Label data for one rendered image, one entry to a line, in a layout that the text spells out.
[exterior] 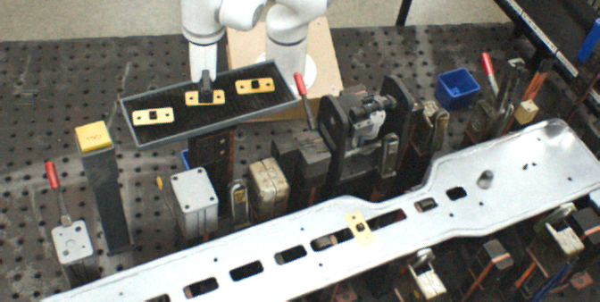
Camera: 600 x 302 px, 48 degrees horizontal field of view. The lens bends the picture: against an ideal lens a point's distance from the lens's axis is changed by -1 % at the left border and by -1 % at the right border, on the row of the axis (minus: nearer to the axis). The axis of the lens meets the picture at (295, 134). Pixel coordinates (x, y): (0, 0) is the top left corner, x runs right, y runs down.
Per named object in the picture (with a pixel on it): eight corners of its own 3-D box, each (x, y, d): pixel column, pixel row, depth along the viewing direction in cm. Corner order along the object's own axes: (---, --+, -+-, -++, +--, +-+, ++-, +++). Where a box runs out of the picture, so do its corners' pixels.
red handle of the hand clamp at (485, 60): (497, 115, 167) (479, 54, 167) (492, 116, 169) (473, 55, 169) (511, 111, 168) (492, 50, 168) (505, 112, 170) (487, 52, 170)
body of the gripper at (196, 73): (182, 10, 134) (184, 49, 143) (185, 46, 128) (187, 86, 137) (220, 9, 135) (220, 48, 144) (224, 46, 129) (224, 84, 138)
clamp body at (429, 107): (395, 214, 190) (428, 134, 161) (375, 182, 196) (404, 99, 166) (422, 204, 193) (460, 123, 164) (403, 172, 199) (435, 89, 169)
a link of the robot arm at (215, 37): (180, 4, 132) (180, 15, 135) (182, 36, 127) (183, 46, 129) (222, 3, 134) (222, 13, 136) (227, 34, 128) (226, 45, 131)
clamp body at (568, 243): (510, 325, 173) (566, 264, 146) (485, 286, 179) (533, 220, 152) (537, 313, 176) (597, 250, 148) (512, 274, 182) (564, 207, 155)
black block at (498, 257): (460, 330, 171) (498, 281, 148) (437, 294, 177) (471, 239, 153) (486, 319, 174) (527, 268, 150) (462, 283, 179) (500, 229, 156)
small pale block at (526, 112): (482, 190, 197) (528, 113, 169) (476, 181, 199) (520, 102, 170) (492, 187, 199) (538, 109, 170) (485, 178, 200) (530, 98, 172)
